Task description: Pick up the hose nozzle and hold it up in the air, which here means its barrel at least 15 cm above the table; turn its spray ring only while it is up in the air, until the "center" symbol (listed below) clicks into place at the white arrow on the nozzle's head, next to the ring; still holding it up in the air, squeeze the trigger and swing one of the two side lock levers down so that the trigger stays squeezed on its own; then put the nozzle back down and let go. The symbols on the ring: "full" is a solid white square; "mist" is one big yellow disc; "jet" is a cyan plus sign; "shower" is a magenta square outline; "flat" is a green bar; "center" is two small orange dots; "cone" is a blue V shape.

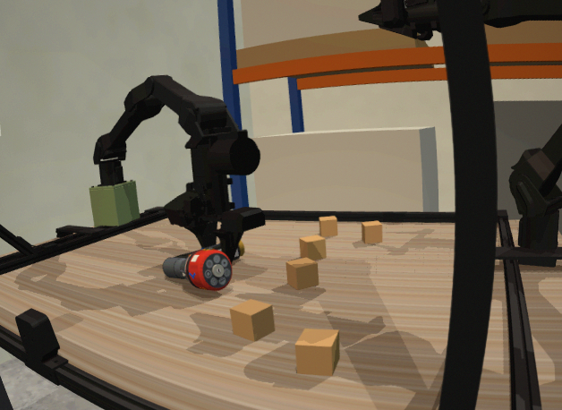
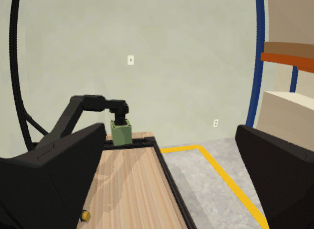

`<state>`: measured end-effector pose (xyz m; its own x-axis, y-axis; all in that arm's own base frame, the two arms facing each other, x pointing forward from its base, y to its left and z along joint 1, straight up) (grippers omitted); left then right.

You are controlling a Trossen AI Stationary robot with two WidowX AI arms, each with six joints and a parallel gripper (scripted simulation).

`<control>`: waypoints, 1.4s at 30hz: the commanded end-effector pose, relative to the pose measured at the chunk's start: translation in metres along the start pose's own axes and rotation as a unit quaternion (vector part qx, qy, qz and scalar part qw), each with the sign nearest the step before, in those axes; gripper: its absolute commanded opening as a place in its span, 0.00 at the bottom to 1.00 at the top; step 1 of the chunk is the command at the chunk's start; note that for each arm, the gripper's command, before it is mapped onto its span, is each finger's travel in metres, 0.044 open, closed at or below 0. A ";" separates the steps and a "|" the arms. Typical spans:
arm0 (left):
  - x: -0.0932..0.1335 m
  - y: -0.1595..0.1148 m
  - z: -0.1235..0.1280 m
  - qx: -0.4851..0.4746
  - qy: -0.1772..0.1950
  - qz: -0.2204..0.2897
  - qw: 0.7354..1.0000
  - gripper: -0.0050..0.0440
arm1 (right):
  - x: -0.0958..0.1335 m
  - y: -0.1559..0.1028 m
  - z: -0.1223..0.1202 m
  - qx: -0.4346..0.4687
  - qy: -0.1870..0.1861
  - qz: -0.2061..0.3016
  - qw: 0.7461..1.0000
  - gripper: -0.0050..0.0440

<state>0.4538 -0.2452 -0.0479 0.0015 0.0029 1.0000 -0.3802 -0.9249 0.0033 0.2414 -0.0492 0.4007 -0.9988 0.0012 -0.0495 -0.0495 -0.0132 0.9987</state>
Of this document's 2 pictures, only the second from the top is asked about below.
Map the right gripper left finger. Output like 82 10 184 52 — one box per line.
0 123 106 229

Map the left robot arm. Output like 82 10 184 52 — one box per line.
35 95 129 149

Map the black hose nozzle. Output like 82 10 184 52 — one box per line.
79 209 90 222

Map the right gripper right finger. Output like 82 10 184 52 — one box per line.
235 125 314 229

